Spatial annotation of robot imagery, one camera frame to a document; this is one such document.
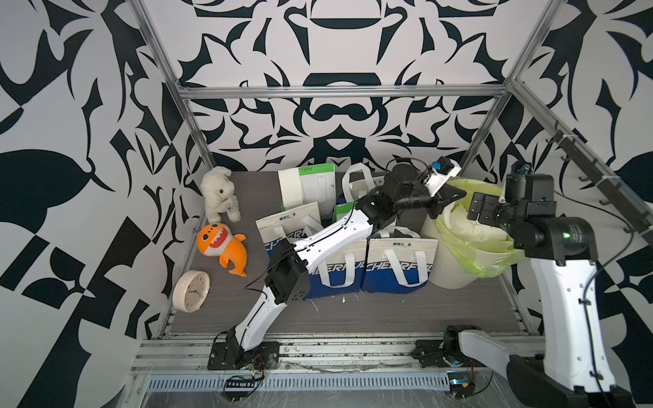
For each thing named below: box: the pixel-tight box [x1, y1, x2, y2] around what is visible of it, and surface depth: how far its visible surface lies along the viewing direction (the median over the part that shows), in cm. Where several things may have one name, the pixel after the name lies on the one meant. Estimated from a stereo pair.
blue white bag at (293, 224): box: [255, 201, 324, 260], surface depth 79 cm
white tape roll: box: [171, 269, 211, 313], surface depth 80 cm
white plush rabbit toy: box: [199, 165, 242, 224], surface depth 94 cm
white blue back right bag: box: [337, 162, 386, 204], surface depth 82 cm
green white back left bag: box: [280, 163, 337, 222], surface depth 92 cm
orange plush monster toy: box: [196, 222, 248, 278], surface depth 92 cm
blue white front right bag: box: [361, 226, 439, 295], surface depth 75 cm
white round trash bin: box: [420, 215, 482, 290], surface depth 75 cm
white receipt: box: [277, 167, 305, 210], surface depth 91 cm
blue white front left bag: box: [302, 238, 367, 301], surface depth 75 cm
